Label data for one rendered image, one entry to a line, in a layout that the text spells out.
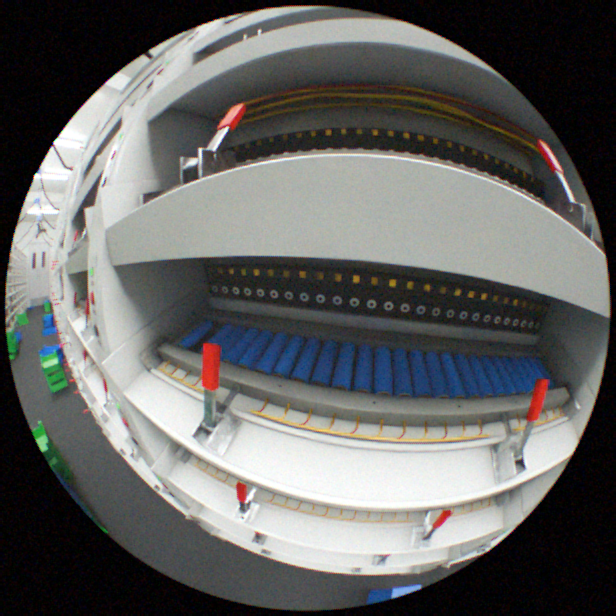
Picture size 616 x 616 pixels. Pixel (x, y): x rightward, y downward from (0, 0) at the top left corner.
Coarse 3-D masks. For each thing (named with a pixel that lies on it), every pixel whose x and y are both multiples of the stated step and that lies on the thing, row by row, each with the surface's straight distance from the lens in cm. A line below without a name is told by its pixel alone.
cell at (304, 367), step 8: (312, 344) 22; (320, 344) 24; (304, 352) 22; (312, 352) 22; (304, 360) 21; (312, 360) 21; (296, 368) 20; (304, 368) 20; (312, 368) 21; (296, 376) 19; (304, 376) 19
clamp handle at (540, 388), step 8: (536, 384) 20; (544, 384) 20; (536, 392) 20; (544, 392) 21; (536, 400) 20; (536, 408) 20; (528, 416) 21; (536, 416) 21; (528, 424) 21; (528, 432) 21; (520, 440) 21; (512, 448) 23; (520, 448) 22
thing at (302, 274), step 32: (256, 288) 27; (288, 288) 25; (320, 288) 24; (352, 288) 23; (384, 288) 23; (416, 288) 23; (448, 288) 25; (480, 288) 27; (448, 320) 27; (480, 320) 29; (512, 320) 33
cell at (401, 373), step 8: (392, 352) 24; (400, 352) 23; (392, 360) 23; (400, 360) 22; (400, 368) 21; (408, 368) 22; (400, 376) 21; (408, 376) 21; (400, 384) 20; (408, 384) 20; (400, 392) 19; (408, 392) 19
